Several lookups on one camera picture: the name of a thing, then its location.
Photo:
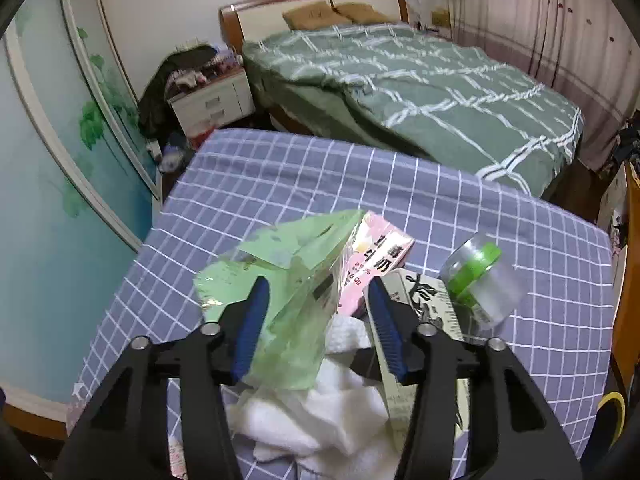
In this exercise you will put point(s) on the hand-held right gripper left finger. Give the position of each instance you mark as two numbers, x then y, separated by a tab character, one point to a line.
252	320

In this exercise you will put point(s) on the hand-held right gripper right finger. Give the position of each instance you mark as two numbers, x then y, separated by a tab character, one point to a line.
387	330

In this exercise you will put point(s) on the beige carton with black print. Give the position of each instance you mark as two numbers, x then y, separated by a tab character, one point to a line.
430	300

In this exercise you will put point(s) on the green plastic packet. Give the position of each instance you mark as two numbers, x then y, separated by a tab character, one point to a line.
300	270

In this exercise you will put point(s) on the pink strawberry milk carton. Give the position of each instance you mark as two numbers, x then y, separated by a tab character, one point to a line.
380	250

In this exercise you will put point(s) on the white towel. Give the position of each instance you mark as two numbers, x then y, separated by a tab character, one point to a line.
325	410

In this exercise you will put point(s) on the silver can with green lid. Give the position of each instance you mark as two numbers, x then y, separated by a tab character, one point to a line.
495	280

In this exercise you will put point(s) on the yellow-rimmed trash bin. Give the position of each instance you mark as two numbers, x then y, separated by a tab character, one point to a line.
614	400

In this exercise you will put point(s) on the white plastic bag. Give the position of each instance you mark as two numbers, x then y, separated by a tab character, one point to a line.
176	157

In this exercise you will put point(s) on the white nightstand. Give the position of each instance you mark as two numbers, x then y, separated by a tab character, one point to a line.
210	105

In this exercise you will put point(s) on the wardrobe sliding door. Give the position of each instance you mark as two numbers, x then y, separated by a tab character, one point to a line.
50	210

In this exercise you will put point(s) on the wooden desk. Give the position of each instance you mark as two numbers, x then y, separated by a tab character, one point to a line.
627	310

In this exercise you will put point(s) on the dark clothes heap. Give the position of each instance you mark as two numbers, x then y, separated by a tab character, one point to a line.
155	95

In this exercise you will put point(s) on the bed with green duvet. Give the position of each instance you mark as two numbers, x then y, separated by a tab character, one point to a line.
425	85

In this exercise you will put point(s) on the pink clutter pile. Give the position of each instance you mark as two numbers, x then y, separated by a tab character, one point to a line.
200	77

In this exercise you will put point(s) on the pile of mixed clothes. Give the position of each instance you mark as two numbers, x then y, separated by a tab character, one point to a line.
631	142

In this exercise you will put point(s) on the brown pillow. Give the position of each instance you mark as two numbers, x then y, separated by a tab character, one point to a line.
365	12
312	16

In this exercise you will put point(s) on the yellow box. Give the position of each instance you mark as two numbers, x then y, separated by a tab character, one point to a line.
441	17

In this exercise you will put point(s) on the striped curtain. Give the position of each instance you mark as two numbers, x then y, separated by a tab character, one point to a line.
550	35

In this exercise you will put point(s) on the wooden bed frame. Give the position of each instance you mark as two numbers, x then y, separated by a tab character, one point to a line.
260	12

